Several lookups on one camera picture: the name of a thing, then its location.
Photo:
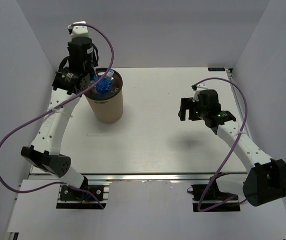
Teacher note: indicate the small water bottle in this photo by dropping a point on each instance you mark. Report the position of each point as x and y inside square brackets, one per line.
[104, 85]

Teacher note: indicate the crushed bottle blue label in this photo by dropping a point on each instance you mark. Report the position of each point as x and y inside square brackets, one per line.
[95, 80]

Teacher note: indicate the blue right corner sticker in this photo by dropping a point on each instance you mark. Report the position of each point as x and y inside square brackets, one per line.
[214, 69]

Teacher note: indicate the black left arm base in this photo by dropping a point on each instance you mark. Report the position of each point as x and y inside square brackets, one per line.
[76, 200]

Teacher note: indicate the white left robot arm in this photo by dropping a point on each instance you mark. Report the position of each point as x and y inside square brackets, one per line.
[72, 77]

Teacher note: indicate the brown cylindrical paper bin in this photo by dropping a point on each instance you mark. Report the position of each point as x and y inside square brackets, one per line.
[108, 107]

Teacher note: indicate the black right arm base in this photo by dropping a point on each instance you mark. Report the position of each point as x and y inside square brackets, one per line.
[213, 196]

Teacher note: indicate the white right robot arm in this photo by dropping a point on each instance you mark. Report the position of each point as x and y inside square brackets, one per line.
[266, 178]

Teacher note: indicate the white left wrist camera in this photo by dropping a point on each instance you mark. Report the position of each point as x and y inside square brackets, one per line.
[78, 31]

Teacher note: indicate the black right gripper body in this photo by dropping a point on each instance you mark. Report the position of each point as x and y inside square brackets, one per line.
[196, 112]

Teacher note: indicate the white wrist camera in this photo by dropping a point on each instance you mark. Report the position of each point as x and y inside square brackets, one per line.
[198, 88]
[78, 31]

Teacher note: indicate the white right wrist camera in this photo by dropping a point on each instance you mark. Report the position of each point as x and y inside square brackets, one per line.
[198, 88]

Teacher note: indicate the aluminium front table rail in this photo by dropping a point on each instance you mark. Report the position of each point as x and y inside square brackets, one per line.
[137, 177]

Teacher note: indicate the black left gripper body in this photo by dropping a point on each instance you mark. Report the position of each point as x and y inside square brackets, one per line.
[94, 62]

